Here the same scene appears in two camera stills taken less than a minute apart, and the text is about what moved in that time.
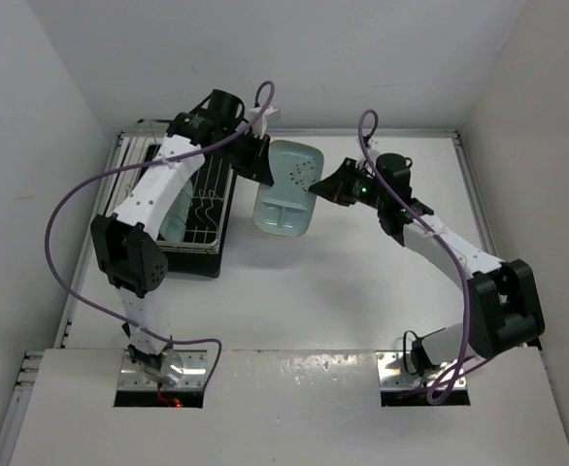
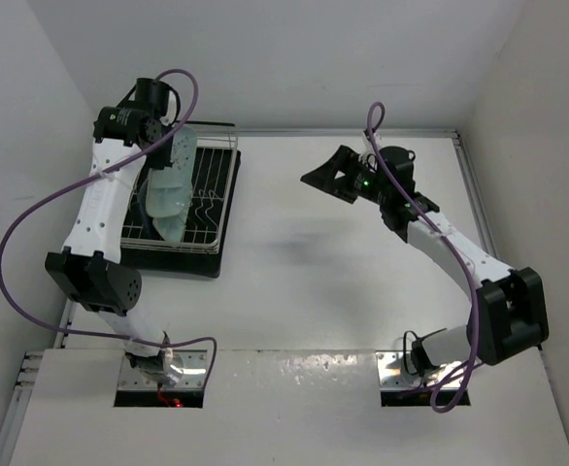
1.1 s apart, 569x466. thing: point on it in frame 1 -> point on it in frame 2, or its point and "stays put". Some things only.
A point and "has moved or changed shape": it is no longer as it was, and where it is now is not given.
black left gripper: (256, 165) -> (160, 160)
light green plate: (174, 223) stays put
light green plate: (287, 208) has moved or changed shape
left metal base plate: (132, 377) stays put
